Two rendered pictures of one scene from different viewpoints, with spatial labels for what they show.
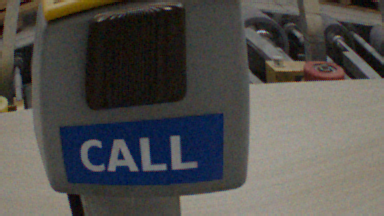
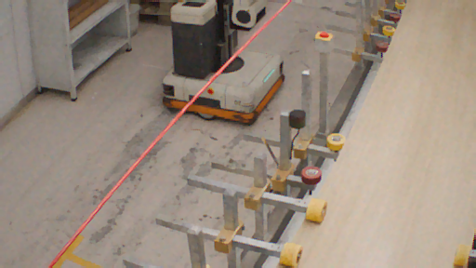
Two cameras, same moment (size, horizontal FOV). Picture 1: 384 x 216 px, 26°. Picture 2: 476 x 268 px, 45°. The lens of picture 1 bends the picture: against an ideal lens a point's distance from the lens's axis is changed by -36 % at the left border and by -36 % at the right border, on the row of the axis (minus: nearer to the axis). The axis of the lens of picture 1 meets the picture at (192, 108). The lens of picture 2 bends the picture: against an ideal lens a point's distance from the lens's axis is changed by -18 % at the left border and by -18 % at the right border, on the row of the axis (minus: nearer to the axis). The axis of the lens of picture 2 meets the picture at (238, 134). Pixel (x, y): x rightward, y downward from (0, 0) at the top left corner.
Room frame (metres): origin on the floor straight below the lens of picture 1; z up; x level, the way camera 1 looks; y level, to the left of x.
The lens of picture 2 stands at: (1.67, -2.28, 2.47)
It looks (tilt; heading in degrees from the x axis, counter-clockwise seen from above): 33 degrees down; 128
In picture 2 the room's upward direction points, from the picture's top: 2 degrees counter-clockwise
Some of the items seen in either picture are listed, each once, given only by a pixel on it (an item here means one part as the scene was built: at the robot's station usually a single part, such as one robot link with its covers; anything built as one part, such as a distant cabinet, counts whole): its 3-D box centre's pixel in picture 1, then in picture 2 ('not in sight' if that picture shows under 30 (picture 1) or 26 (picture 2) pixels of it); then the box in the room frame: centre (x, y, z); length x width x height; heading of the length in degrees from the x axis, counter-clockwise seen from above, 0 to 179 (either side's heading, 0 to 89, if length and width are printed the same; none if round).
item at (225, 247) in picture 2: not in sight; (229, 235); (0.59, -0.98, 0.95); 0.14 x 0.06 x 0.05; 103
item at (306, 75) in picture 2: not in sight; (306, 121); (0.41, -0.23, 0.93); 0.04 x 0.04 x 0.48; 13
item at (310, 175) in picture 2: not in sight; (310, 182); (0.60, -0.48, 0.85); 0.08 x 0.08 x 0.11
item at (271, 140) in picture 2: not in sight; (292, 145); (0.38, -0.28, 0.83); 0.43 x 0.03 x 0.04; 13
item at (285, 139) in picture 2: not in sight; (285, 164); (0.47, -0.47, 0.89); 0.04 x 0.04 x 0.48; 13
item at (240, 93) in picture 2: not in sight; (224, 79); (-0.97, 0.95, 0.16); 0.67 x 0.64 x 0.25; 13
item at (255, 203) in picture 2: not in sight; (257, 193); (0.53, -0.74, 0.95); 0.14 x 0.06 x 0.05; 103
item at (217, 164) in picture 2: not in sight; (263, 174); (0.41, -0.53, 0.84); 0.43 x 0.03 x 0.04; 13
